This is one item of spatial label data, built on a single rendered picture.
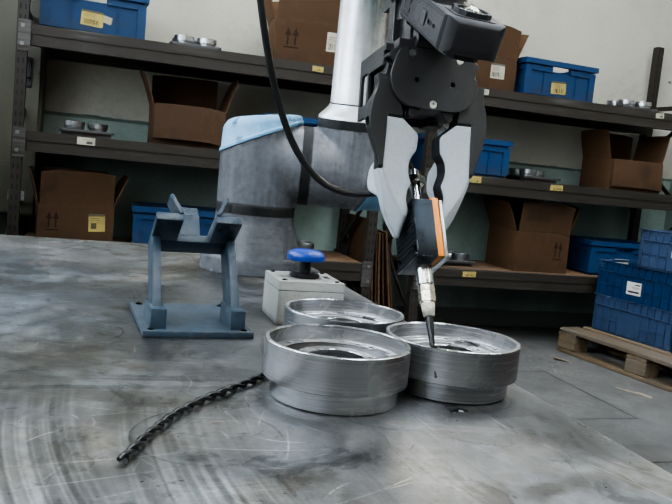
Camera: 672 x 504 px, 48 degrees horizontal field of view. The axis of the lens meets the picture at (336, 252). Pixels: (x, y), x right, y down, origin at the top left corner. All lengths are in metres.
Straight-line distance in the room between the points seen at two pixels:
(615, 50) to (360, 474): 5.39
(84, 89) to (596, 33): 3.36
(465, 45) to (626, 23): 5.28
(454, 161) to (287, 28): 3.64
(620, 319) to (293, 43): 2.46
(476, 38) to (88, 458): 0.35
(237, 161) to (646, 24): 5.00
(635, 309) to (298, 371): 4.24
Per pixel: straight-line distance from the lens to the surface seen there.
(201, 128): 4.05
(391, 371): 0.52
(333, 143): 1.09
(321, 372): 0.50
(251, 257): 1.07
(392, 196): 0.58
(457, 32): 0.53
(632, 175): 5.13
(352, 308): 0.72
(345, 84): 1.10
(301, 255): 0.79
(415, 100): 0.59
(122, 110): 4.57
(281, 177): 1.08
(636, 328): 4.69
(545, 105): 4.69
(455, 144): 0.60
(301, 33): 4.22
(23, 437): 0.46
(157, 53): 4.00
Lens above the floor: 0.96
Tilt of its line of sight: 6 degrees down
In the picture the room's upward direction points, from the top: 6 degrees clockwise
